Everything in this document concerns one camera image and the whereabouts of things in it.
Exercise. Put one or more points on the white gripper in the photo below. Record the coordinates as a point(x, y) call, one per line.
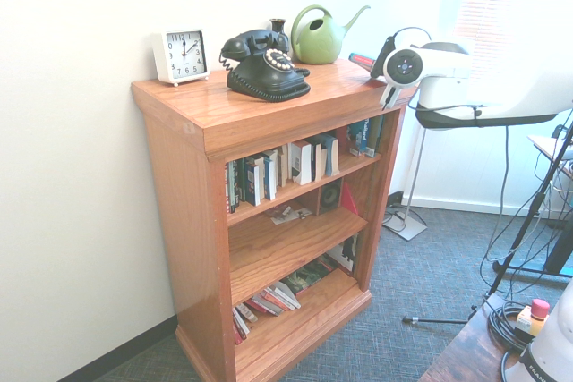
point(390, 96)

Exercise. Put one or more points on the teal cover paperback book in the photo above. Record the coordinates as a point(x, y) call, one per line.
point(361, 59)

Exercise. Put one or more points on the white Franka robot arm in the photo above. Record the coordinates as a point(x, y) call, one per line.
point(447, 73)

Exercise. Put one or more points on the blue Thailand travel guide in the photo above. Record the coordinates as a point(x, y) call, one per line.
point(366, 136)

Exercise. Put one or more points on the blue cover paperback book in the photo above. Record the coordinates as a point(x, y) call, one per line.
point(331, 154)

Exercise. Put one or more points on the green plastic watering can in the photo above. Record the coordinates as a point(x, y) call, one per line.
point(318, 48)

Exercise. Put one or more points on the thin black paperback book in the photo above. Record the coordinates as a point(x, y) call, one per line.
point(316, 160)

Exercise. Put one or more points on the thick white paperback book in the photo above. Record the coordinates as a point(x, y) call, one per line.
point(302, 163)

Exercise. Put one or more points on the red triangular folder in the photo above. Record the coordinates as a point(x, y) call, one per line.
point(349, 202)

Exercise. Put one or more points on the small wooden speaker box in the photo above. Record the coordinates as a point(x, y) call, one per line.
point(331, 196)

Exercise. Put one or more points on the black tan-paged book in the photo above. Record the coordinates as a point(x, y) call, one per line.
point(281, 167)

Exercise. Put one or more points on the black glossy vase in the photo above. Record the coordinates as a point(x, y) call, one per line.
point(277, 26)

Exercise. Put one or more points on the white panel floor stand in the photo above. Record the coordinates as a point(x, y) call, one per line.
point(409, 230)

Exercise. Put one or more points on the white blue spine book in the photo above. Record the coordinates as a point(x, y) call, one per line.
point(269, 176)

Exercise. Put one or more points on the loose printed paper cards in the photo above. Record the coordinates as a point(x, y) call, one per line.
point(286, 215)

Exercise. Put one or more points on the black book white label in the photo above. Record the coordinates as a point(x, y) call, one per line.
point(253, 185)

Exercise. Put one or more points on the black white cover book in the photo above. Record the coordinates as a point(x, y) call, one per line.
point(347, 254)

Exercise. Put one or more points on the light wooden board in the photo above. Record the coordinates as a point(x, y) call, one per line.
point(548, 142)

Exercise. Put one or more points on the dark green spine book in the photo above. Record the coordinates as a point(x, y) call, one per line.
point(240, 181)

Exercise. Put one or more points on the camouflage cover book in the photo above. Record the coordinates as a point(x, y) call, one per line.
point(309, 277)

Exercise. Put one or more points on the white square alarm clock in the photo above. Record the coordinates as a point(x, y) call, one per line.
point(183, 53)

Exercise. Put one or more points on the white book red dots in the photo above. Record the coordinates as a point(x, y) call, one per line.
point(286, 294)

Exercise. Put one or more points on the wooden bookshelf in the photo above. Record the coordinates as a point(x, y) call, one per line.
point(188, 221)

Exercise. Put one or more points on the red spine slim book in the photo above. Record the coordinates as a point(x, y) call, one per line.
point(268, 302)

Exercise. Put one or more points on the red yellow emergency stop button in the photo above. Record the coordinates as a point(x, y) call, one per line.
point(539, 308)

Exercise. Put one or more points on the dark wooden table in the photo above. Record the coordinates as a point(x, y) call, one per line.
point(465, 355)

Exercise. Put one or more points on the white red slim book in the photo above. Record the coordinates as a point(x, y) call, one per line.
point(241, 330)

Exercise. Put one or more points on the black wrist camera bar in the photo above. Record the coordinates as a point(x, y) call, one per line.
point(382, 57)

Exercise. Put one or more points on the black camera tripod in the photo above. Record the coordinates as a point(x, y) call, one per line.
point(524, 221)

